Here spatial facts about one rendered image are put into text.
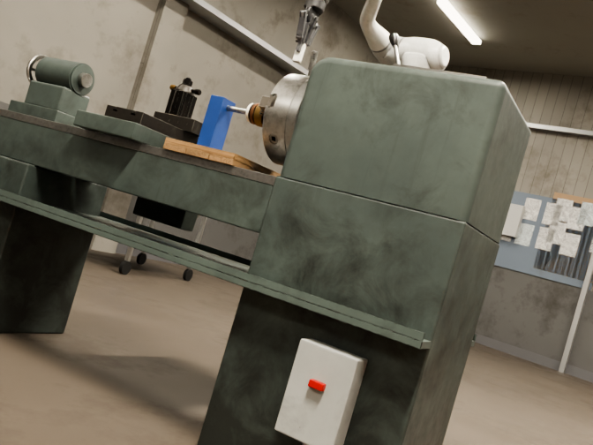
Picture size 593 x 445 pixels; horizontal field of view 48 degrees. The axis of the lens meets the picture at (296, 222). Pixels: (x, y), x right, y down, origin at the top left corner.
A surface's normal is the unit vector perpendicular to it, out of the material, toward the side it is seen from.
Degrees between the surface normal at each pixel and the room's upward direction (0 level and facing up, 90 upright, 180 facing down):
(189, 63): 90
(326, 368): 90
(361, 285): 90
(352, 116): 90
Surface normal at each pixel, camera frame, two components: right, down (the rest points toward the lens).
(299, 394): -0.46, -0.15
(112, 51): 0.78, 0.22
